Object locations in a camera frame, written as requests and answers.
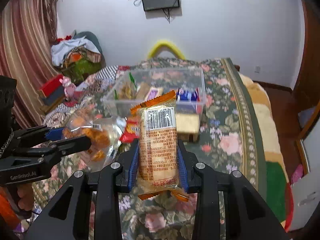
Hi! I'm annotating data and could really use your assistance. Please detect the patchwork quilt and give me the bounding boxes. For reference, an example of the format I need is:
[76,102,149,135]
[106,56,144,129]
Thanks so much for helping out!
[43,65,123,127]

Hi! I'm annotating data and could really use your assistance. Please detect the brown wooden door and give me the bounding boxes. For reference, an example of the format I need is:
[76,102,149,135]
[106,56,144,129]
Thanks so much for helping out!
[293,0,319,140]

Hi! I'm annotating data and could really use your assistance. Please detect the orange cake packet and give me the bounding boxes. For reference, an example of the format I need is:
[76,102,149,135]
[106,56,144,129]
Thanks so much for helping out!
[130,90,189,202]

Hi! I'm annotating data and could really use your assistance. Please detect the floral green bedspread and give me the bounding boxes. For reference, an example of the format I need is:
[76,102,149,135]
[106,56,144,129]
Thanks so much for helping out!
[32,57,268,240]

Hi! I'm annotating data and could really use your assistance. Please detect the beige cake block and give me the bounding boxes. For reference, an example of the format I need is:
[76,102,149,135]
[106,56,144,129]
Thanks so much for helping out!
[176,113,200,142]

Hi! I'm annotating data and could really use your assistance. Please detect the pile of clothes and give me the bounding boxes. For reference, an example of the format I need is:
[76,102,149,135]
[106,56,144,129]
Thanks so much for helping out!
[50,31,105,85]

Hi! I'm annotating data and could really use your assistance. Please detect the striped curtain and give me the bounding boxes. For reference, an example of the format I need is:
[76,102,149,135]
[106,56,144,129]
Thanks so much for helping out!
[1,0,57,128]

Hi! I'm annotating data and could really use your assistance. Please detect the person's left hand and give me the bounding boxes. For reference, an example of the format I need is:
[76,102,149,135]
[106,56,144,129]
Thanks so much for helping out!
[17,184,34,211]

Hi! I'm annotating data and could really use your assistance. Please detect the pink plush toy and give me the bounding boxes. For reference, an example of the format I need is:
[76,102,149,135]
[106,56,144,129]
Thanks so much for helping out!
[59,76,76,99]

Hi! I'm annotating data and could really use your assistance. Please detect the beige blanket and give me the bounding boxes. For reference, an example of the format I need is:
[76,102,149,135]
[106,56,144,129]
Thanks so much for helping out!
[240,74,293,231]

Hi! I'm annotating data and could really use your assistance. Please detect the yellow purple snack bar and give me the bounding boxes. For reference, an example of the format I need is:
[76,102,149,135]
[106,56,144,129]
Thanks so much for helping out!
[144,87,163,101]

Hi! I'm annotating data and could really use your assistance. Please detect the red snack bag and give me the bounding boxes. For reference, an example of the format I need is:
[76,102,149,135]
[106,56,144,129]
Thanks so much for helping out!
[120,116,140,144]

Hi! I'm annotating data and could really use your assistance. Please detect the red box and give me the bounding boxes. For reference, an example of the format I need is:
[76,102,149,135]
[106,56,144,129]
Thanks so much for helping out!
[37,74,65,106]

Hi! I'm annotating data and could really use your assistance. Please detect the brown snack bag green clips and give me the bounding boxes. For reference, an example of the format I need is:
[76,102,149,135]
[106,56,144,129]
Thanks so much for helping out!
[113,72,141,100]

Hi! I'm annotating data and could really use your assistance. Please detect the blue orange snack packet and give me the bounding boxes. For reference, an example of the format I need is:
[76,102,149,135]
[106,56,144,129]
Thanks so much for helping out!
[176,88,200,102]

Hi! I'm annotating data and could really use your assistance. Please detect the clear bag orange pastries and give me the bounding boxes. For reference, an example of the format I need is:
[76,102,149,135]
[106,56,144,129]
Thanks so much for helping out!
[62,107,126,172]

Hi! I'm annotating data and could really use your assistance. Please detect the clear plastic storage box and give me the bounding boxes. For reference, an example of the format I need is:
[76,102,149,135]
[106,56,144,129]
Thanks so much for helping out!
[103,66,206,117]

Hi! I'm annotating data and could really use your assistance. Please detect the orange jacket sleeve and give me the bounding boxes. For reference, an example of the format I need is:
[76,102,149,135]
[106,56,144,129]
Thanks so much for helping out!
[0,188,21,230]

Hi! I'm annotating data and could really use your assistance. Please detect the yellow curved headboard tube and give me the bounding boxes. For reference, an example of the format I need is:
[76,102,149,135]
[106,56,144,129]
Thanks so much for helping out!
[147,40,186,60]

